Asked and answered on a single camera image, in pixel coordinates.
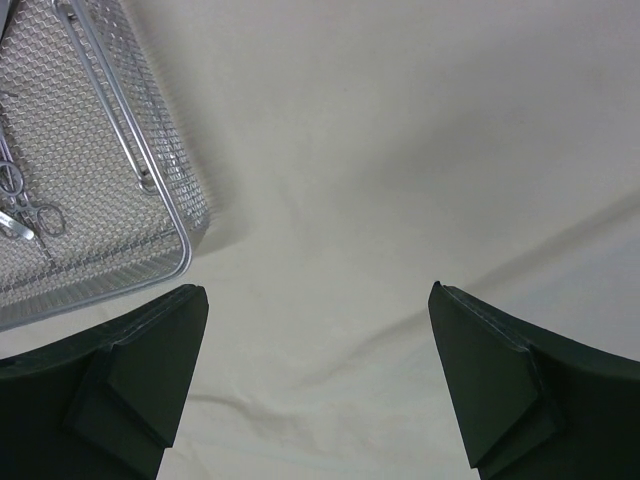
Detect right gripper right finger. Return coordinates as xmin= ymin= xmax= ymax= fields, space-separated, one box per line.
xmin=428 ymin=283 xmax=639 ymax=479

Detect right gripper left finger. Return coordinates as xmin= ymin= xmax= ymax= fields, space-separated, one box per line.
xmin=1 ymin=284 xmax=209 ymax=479

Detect beige wrapping cloth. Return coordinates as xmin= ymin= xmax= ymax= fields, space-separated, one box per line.
xmin=1 ymin=1 xmax=639 ymax=479

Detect steel tweezers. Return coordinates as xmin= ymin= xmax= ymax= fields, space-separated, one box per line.
xmin=0 ymin=211 xmax=35 ymax=241

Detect steel scissors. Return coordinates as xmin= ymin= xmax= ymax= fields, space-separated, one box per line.
xmin=1 ymin=144 xmax=25 ymax=199

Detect steel ring-handled forceps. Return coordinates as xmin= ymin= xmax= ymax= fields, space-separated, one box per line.
xmin=1 ymin=128 xmax=66 ymax=266

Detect wire mesh instrument tray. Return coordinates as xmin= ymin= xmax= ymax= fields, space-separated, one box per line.
xmin=1 ymin=1 xmax=206 ymax=330

